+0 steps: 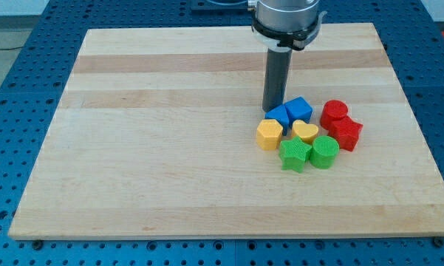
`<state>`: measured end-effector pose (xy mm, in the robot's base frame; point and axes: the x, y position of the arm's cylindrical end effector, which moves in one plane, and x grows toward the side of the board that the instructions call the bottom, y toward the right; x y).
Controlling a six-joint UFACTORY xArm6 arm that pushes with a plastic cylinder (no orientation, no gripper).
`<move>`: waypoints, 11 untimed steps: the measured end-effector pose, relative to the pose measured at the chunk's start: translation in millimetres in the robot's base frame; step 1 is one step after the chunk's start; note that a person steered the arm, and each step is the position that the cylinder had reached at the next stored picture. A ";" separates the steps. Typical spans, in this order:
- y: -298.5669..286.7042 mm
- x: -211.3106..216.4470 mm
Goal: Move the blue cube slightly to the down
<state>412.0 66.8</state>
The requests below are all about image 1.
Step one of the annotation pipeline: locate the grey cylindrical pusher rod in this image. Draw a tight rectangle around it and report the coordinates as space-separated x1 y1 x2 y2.
262 50 292 112

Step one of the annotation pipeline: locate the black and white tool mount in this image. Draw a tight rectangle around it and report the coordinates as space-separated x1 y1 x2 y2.
251 11 327 51

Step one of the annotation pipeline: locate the blue cube block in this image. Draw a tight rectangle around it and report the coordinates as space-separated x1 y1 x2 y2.
284 97 313 125

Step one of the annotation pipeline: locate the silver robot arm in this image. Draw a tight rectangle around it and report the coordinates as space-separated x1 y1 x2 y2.
247 0 327 112

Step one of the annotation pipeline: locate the blue triangular block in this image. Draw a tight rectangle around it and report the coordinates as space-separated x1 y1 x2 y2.
264 104 290 136

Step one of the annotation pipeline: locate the yellow hexagon block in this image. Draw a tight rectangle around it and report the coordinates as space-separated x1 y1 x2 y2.
256 119 284 151

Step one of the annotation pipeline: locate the red cylinder block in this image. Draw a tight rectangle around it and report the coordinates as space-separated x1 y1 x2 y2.
320 100 349 130

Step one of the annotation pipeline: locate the yellow heart block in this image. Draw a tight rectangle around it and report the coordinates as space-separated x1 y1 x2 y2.
290 120 319 145

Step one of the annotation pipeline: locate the green star block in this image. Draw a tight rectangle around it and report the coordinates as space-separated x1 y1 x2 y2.
279 136 312 173

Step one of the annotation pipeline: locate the red star block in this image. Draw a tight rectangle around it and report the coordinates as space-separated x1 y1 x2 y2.
328 116 363 151

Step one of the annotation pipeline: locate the green cylinder block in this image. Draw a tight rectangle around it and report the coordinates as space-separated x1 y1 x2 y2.
310 135 340 169

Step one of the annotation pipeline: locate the wooden board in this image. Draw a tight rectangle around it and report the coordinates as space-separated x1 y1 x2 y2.
9 23 444 240

